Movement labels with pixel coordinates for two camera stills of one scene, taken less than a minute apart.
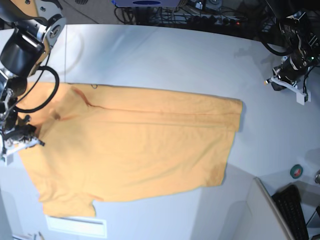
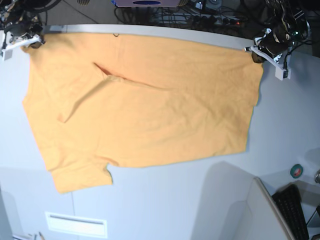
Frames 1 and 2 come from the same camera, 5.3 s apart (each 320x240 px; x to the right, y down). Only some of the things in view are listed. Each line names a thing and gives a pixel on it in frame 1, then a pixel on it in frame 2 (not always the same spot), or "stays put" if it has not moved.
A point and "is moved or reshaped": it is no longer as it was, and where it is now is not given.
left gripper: x=23 y=132 -> x=25 y=29
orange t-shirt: x=102 y=141 is moved or reshaped
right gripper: x=292 y=68 -> x=275 y=41
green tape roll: x=296 y=171 stays put
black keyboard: x=289 y=198 stays put
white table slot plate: x=86 y=226 stays put
